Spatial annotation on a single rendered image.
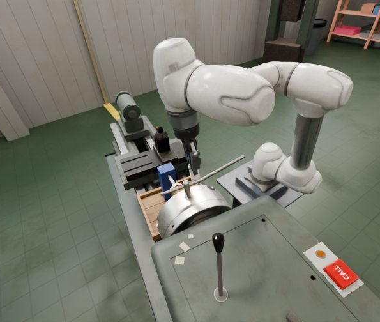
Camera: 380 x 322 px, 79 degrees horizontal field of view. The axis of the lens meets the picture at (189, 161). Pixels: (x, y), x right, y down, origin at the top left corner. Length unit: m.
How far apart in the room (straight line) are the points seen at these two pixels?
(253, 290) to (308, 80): 0.70
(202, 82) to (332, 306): 0.62
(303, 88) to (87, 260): 2.08
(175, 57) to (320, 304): 0.68
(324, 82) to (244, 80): 0.53
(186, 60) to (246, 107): 0.18
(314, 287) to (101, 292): 1.72
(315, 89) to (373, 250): 1.89
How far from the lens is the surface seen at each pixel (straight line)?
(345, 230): 2.61
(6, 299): 2.53
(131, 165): 1.49
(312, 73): 0.96
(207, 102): 0.47
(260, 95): 0.44
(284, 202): 1.58
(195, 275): 0.72
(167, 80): 0.54
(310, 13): 5.79
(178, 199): 0.90
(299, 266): 0.77
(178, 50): 0.53
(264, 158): 1.41
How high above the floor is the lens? 1.91
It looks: 41 degrees down
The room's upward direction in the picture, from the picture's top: 4 degrees counter-clockwise
